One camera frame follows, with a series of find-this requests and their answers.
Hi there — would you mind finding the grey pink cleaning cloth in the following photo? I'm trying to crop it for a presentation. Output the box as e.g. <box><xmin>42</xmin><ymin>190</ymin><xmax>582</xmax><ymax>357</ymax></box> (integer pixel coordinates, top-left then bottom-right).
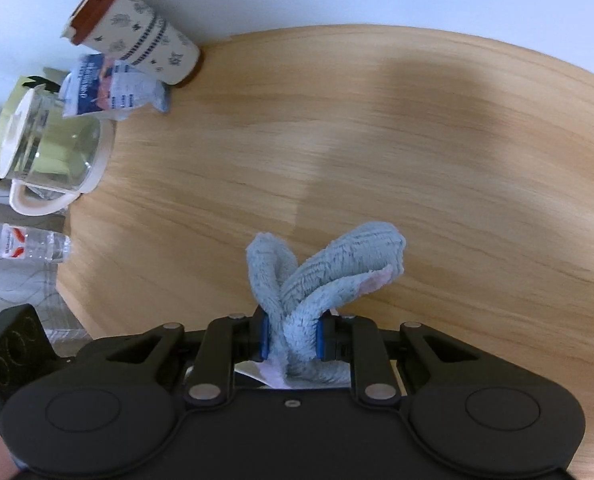
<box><xmin>235</xmin><ymin>221</ymin><xmax>407</xmax><ymax>389</ymax></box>

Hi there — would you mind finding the clear plastic water bottle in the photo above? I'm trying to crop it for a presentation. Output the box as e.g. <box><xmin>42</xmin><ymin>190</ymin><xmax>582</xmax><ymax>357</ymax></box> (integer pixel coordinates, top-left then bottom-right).
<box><xmin>0</xmin><ymin>223</ymin><xmax>72</xmax><ymax>263</ymax></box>

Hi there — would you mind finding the glass pitcher white lid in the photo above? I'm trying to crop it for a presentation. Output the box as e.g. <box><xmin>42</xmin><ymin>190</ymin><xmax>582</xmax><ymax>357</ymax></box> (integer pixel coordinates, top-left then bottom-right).
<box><xmin>0</xmin><ymin>86</ymin><xmax>115</xmax><ymax>217</ymax></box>

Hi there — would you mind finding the blue white snack packet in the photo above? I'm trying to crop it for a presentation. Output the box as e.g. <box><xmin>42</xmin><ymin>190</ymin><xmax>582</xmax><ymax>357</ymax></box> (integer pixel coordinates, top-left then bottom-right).
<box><xmin>58</xmin><ymin>53</ymin><xmax>170</xmax><ymax>120</ymax></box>

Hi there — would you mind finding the white tumbler red lid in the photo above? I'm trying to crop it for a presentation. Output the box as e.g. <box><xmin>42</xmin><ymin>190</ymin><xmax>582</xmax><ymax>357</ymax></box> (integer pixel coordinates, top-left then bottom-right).
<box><xmin>62</xmin><ymin>0</ymin><xmax>201</xmax><ymax>86</ymax></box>

